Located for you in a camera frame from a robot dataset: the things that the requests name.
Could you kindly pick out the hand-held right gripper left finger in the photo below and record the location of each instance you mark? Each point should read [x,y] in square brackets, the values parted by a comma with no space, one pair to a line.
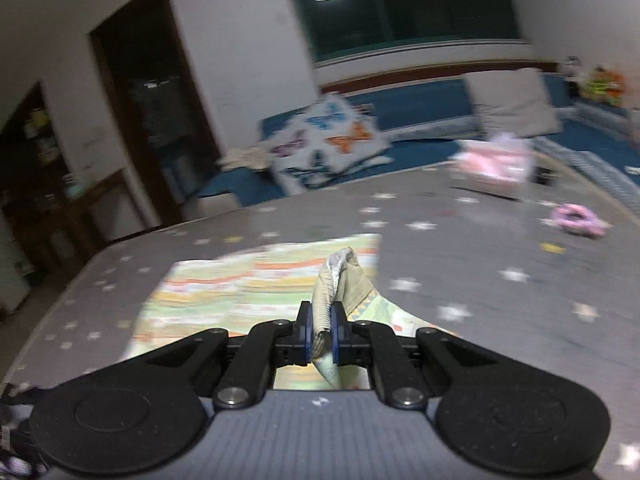
[307,332]

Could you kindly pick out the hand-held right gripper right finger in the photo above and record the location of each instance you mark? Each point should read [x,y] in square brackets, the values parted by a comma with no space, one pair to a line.
[336,332]

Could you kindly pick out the pastel striped patterned garment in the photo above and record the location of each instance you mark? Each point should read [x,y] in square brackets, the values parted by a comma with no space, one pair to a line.
[225,285]

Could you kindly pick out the grey star-patterned blanket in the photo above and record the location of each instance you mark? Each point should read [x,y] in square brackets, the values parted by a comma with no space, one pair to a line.
[475,280]

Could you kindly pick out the cream crumpled cloth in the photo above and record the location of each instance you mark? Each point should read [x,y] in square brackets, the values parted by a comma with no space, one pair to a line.
[245,157]

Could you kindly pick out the white butterfly print pillow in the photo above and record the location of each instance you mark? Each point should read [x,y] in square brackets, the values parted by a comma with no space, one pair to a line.
[327,142]

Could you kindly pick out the pink tissue box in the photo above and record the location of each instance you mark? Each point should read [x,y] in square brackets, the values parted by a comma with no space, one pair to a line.
[492,162]

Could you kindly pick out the blue sofa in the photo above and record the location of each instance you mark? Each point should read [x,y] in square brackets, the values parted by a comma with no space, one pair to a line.
[425,105]

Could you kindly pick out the dark wooden door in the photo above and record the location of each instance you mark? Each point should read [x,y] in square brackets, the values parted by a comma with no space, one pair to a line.
[150,105]

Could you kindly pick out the plain white pillow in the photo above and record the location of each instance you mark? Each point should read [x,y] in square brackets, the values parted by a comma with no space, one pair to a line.
[512,102]

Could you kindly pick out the dark wooden shelf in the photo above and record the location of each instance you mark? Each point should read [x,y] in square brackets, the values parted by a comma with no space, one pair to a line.
[35,180]

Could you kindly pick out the dark window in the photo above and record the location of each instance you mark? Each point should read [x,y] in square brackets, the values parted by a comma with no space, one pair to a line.
[400,2]

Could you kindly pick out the colourful plush toy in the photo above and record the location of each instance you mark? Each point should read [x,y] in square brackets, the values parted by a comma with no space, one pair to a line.
[602,82]

